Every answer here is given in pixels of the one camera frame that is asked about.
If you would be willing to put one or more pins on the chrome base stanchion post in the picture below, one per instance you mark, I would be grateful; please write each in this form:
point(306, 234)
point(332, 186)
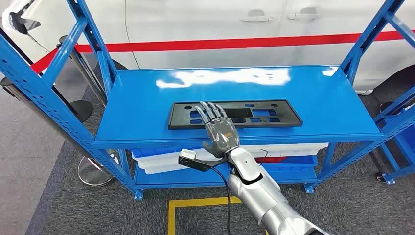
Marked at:
point(94, 175)

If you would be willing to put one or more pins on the blue plastic bin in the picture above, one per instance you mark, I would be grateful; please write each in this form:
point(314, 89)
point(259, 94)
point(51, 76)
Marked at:
point(146, 152)

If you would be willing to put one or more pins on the blue metal cart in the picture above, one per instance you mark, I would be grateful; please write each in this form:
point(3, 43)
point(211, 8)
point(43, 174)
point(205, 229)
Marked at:
point(405, 146)

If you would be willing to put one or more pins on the dark head stanchion post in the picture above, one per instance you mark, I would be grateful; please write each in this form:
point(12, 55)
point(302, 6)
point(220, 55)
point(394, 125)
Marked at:
point(86, 76)

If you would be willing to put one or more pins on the red barrier belt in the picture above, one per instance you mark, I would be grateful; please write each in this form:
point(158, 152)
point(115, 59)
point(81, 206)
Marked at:
point(227, 43)

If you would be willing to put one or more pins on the black base stanchion post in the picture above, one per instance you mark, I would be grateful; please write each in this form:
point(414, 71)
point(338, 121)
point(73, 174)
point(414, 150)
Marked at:
point(81, 111)

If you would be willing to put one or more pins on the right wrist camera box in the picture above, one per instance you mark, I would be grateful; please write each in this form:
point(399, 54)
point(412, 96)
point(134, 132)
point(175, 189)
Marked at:
point(189, 154)

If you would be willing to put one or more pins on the blue metal shelf rack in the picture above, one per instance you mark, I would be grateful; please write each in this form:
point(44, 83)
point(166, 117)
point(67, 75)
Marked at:
point(146, 97)

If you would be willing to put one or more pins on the black plastic panel part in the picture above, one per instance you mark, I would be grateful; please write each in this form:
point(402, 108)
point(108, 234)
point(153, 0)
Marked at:
point(275, 121)

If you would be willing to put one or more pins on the red flat item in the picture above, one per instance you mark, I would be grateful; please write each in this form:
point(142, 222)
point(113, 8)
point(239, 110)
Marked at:
point(272, 160)

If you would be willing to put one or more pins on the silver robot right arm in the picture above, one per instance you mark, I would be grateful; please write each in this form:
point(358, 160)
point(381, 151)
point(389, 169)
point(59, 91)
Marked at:
point(259, 191)

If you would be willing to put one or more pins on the white plastic tray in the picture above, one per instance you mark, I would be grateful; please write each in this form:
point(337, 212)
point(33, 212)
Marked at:
point(291, 150)
point(162, 163)

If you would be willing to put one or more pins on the white car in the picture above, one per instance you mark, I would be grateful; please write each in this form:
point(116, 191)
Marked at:
point(210, 19)

